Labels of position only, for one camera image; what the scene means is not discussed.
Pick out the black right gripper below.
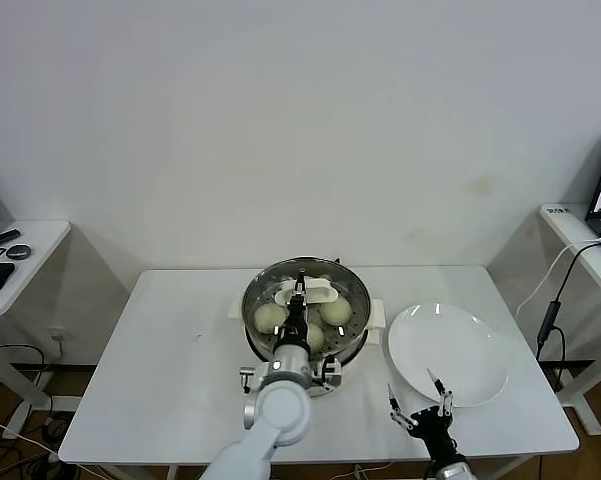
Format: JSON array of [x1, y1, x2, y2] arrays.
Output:
[[387, 368, 464, 459]]

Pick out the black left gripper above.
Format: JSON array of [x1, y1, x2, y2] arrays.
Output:
[[275, 269, 312, 351]]

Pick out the glass pot lid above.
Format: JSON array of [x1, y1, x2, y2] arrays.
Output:
[[242, 256, 374, 361]]

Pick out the white steamed baozi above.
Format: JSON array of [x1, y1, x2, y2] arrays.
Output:
[[319, 298, 353, 326], [254, 303, 288, 335], [304, 322, 326, 354]]

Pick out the stainless steel steamer basket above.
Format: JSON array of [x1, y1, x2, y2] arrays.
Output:
[[242, 256, 374, 365]]

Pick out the white round plate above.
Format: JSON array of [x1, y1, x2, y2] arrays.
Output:
[[387, 302, 510, 407]]

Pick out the white side table with laptop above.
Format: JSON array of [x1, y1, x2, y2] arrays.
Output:
[[538, 203, 601, 437]]

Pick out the white side table with mouse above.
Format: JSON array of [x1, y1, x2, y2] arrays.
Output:
[[0, 218, 74, 407]]

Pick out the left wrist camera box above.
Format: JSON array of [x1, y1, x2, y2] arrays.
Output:
[[319, 355, 344, 390]]

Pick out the black cable with adapter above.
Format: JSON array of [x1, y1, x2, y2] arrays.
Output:
[[535, 243, 601, 392]]

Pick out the white charging cable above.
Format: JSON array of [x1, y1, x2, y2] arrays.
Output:
[[515, 239, 601, 319]]

